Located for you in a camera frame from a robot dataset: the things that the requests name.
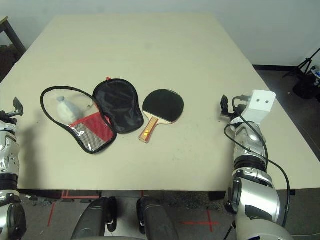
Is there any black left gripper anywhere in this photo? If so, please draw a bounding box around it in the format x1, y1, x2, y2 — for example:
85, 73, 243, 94
0, 96, 25, 125

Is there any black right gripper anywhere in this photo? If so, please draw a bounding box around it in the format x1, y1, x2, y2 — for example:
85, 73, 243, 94
219, 94, 247, 120

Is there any black rubber ping-pong paddle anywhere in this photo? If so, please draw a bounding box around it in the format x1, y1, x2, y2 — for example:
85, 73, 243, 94
138, 89, 185, 144

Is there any black red paddle case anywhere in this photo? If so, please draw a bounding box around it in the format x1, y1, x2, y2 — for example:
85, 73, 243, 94
40, 76, 145, 155

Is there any dark framed side table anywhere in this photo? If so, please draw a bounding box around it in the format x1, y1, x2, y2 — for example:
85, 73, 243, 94
0, 16, 27, 58

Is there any black floor bag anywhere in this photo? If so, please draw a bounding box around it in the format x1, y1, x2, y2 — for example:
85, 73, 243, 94
292, 73, 320, 100

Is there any black tripod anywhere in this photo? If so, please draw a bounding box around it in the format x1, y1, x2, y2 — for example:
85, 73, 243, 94
282, 47, 320, 81

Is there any red floor tape outline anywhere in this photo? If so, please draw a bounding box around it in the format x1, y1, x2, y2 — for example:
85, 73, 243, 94
47, 189, 101, 227

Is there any grey right robot leg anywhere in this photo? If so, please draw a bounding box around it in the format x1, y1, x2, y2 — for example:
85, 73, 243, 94
136, 195, 180, 240

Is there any grey robot leg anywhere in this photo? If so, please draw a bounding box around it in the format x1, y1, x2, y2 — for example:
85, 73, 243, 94
71, 196, 118, 240
136, 195, 180, 240

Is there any grey left robot leg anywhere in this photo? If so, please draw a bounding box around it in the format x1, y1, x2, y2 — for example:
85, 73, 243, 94
71, 196, 118, 240

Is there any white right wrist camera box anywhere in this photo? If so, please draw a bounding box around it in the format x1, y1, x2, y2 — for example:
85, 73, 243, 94
241, 89, 277, 126

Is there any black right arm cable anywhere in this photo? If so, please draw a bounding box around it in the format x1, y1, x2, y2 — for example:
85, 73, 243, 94
223, 96, 292, 240

